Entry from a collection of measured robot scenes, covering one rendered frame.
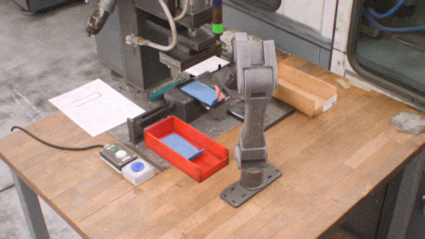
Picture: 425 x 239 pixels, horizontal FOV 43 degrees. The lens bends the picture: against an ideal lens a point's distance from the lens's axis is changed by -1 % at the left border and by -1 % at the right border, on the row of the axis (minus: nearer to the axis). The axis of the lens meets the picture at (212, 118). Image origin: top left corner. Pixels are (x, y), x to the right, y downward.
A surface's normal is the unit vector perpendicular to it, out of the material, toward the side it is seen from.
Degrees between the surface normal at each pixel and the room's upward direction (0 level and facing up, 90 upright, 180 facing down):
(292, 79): 90
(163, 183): 0
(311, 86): 90
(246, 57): 38
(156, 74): 90
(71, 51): 0
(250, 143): 103
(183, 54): 0
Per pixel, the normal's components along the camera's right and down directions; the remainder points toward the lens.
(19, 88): -0.02, -0.82
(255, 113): 0.07, 0.74
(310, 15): -0.76, 0.39
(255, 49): 0.05, 0.16
